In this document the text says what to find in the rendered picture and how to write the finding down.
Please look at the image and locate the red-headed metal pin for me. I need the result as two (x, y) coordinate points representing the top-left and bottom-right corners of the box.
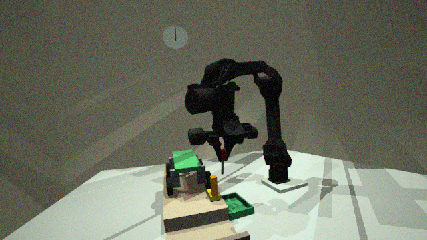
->
(221, 148), (226, 175)

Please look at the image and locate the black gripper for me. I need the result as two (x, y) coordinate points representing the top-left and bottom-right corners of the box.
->
(188, 109), (258, 162)

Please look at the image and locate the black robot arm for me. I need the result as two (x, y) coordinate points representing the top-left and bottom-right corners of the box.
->
(184, 58), (292, 184)

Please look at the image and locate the green tray floor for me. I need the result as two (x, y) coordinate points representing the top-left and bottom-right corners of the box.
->
(224, 198), (247, 213)

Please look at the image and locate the green trolley with black wheels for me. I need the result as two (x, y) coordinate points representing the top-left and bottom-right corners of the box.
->
(165, 150), (211, 196)

